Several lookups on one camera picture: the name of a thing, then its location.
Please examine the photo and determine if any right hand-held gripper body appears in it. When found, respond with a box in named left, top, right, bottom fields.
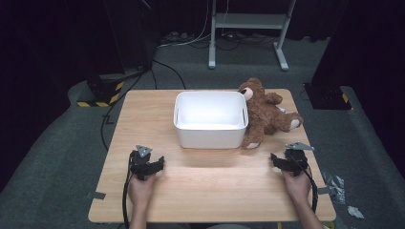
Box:
left=284, top=141, right=315, bottom=177

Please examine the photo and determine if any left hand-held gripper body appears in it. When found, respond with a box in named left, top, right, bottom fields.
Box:
left=129, top=144, right=155, bottom=181

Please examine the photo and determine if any brown teddy bear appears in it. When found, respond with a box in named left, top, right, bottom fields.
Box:
left=238, top=77, right=305, bottom=150

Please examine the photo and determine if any white plastic bin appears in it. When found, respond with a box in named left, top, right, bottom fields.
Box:
left=173, top=91, right=249, bottom=150

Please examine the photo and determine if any person's right hand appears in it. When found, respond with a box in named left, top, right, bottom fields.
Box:
left=281, top=169, right=313, bottom=205

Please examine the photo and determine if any person's left hand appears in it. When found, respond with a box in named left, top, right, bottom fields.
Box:
left=127, top=172, right=158, bottom=208

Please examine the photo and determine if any grey tape strip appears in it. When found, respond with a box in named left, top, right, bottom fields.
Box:
left=85, top=190, right=107, bottom=201

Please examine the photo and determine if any black base with striped corner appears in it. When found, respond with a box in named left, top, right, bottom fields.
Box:
left=303, top=82, right=353, bottom=112

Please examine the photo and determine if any small crumpled grey tape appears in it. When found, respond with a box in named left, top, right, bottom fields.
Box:
left=346, top=205, right=365, bottom=220

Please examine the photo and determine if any black base with striped edge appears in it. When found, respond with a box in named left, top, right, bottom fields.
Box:
left=76, top=73, right=125, bottom=109

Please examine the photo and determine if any power strip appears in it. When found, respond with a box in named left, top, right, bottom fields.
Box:
left=160, top=31, right=193, bottom=45

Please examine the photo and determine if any white metal stand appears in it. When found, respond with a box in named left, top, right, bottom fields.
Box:
left=207, top=0, right=297, bottom=72

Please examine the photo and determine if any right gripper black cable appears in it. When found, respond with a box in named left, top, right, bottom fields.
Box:
left=297, top=160, right=320, bottom=214

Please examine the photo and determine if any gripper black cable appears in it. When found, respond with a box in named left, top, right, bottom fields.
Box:
left=121, top=151, right=135, bottom=229
left=297, top=160, right=320, bottom=214

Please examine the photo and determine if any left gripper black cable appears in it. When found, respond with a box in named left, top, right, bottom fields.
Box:
left=121, top=151, right=135, bottom=229

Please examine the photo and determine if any black floor cable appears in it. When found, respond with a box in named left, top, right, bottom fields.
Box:
left=100, top=58, right=187, bottom=152

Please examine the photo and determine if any white floor cable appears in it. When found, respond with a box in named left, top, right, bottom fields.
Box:
left=157, top=0, right=212, bottom=49

